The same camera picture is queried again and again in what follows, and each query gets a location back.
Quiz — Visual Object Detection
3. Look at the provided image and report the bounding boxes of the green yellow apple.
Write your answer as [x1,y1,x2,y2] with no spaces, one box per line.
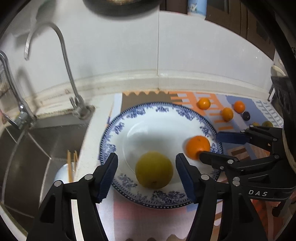
[261,120,273,128]

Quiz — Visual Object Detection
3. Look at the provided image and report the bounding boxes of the black frying pan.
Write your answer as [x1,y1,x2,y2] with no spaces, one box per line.
[83,0,162,17]

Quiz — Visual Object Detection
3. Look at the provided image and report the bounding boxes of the white bowl in sink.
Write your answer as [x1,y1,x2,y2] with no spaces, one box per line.
[54,164,70,184]

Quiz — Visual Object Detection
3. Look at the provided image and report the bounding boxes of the large chrome kitchen faucet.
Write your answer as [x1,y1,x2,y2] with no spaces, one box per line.
[1,51,36,130]

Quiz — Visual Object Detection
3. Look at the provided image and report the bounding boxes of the slim gooseneck water tap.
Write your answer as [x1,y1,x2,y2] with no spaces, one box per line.
[23,22,93,120]

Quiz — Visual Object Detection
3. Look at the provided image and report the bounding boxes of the stainless steel sink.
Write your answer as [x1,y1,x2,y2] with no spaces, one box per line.
[1,114,90,235]

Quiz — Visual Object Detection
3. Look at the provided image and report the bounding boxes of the yellow pear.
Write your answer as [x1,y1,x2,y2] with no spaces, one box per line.
[135,152,174,189]

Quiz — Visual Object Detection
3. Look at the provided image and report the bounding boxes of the wooden chopsticks in sink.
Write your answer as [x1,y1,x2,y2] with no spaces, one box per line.
[67,150,78,183]

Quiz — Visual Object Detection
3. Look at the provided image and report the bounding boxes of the large orange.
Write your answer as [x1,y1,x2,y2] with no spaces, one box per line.
[185,136,211,160]

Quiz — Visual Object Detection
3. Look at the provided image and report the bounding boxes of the orange tangerine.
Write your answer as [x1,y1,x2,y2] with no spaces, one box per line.
[197,97,211,110]
[221,108,234,122]
[233,100,245,113]

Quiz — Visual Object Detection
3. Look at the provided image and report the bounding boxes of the white blue soap dispenser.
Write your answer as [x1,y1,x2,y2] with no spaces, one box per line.
[187,0,207,17]

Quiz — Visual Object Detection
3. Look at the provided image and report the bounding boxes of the dark plum back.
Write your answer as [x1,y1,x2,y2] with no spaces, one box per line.
[242,111,250,121]

